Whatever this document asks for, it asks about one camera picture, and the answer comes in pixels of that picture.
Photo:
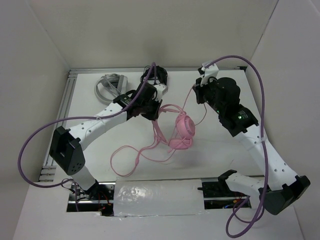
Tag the pink wired headphones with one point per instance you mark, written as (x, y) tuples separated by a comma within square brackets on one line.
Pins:
[(181, 138)]

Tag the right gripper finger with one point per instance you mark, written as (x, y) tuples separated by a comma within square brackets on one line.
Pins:
[(200, 94), (197, 85)]

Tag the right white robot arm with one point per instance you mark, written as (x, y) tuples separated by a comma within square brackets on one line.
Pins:
[(284, 186)]

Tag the black wired headphones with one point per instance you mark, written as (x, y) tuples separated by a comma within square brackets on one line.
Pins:
[(157, 76)]

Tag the grey white headphones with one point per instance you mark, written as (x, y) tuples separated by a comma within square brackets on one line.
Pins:
[(114, 84)]

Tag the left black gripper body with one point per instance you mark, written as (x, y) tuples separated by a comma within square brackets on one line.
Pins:
[(150, 108)]

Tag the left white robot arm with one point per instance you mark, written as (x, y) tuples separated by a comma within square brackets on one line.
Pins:
[(68, 145)]

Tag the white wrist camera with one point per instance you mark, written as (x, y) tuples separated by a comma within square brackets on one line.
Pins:
[(161, 89), (207, 72)]

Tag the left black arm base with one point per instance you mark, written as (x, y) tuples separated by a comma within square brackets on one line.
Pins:
[(99, 198)]

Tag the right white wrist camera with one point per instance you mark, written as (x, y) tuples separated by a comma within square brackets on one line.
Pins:
[(207, 72)]

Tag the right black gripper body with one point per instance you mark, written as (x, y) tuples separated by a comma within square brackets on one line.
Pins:
[(209, 90)]

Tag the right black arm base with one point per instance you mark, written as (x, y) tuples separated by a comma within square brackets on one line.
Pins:
[(217, 195)]

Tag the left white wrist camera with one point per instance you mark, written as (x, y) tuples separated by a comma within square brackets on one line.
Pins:
[(161, 89)]

